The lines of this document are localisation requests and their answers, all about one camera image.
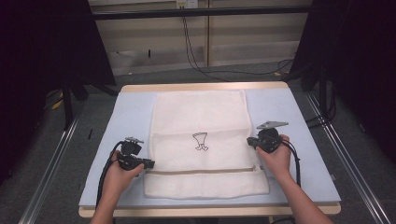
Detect wooden table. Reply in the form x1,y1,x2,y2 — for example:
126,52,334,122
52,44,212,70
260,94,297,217
78,81,342,218

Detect person's right hand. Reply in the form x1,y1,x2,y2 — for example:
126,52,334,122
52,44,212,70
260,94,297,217
255,133,292,182

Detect yellow tape strip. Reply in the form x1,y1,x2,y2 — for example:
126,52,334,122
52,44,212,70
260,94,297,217
50,98,65,111

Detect person's left hand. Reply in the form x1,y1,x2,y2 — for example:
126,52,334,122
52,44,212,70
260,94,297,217
102,149,146,202

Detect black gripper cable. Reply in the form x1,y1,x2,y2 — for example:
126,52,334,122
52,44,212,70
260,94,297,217
279,137,303,189
95,140,125,209

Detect light blue table mat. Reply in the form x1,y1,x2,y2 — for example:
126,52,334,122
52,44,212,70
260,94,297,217
78,87,342,208

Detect white mesh laundry bag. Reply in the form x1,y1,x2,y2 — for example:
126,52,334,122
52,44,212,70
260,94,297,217
142,89,271,201

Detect metal floor rail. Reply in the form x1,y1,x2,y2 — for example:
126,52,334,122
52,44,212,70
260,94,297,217
18,113,80,224
304,92,392,224

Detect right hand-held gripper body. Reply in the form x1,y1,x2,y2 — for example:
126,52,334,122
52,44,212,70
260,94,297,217
252,120,290,154

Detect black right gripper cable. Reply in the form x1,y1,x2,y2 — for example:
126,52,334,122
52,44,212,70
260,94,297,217
279,137,303,189

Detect black cables on floor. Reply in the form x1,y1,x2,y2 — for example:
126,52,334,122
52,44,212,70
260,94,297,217
181,14,294,83

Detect black cables beside rail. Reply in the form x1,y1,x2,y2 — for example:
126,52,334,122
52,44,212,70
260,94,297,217
305,88,338,131

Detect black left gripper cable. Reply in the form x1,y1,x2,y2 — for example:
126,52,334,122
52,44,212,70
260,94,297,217
95,140,125,209

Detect white wall socket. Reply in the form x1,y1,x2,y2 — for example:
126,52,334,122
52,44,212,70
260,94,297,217
175,0,200,9

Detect black metal stand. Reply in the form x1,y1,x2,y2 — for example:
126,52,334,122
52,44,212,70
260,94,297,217
60,76,90,131

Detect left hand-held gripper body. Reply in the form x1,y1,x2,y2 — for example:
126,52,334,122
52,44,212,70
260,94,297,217
117,136,148,172

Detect black curtain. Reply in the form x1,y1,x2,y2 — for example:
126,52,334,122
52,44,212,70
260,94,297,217
288,0,396,164
0,0,117,186

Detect black horizontal bar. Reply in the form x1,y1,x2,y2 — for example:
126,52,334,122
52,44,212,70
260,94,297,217
92,5,313,21

